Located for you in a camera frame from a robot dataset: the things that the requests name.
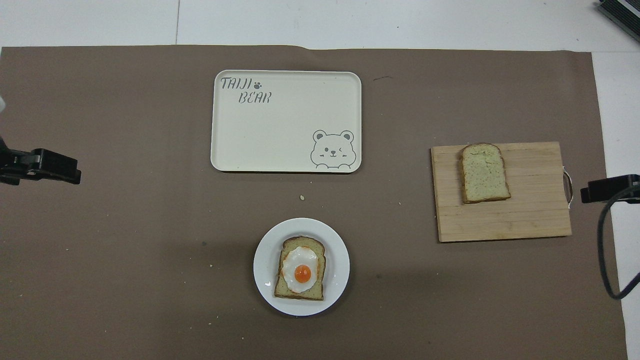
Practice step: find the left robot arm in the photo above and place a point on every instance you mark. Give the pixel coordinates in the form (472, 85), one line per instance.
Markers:
(1, 104)

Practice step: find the white round plate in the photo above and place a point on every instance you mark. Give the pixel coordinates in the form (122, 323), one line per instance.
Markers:
(265, 272)

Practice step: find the cream tray with bear print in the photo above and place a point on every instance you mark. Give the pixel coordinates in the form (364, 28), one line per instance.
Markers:
(280, 125)

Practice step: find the fried egg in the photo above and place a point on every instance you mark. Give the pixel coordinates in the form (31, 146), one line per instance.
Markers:
(301, 271)

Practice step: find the bread slice under egg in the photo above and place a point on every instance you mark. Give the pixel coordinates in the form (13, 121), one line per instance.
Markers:
(287, 291)

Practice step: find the plain bread slice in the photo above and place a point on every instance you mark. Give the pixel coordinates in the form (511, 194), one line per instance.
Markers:
(484, 175)

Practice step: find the wooden cutting board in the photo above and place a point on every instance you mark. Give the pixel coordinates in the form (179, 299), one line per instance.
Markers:
(535, 210)

